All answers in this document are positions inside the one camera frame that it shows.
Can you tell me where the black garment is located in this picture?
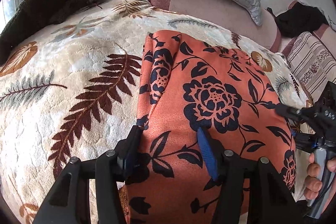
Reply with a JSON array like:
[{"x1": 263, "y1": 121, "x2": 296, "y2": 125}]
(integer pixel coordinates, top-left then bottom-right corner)
[{"x1": 266, "y1": 2, "x2": 329, "y2": 38}]

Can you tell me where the striped floral pillow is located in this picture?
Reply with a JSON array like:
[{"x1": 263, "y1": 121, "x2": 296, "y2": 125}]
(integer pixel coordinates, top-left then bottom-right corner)
[{"x1": 286, "y1": 32, "x2": 335, "y2": 102}]

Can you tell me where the cream leaf-pattern fleece blanket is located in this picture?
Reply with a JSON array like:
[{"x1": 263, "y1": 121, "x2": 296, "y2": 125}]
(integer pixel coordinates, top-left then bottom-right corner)
[{"x1": 1, "y1": 0, "x2": 308, "y2": 223}]

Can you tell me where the orange floral cloth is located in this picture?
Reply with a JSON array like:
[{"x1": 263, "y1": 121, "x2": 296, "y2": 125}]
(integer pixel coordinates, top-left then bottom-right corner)
[{"x1": 125, "y1": 30, "x2": 296, "y2": 223}]

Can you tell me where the right hand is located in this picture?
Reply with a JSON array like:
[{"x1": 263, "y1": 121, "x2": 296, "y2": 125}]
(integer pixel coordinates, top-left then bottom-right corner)
[{"x1": 303, "y1": 152, "x2": 336, "y2": 214}]

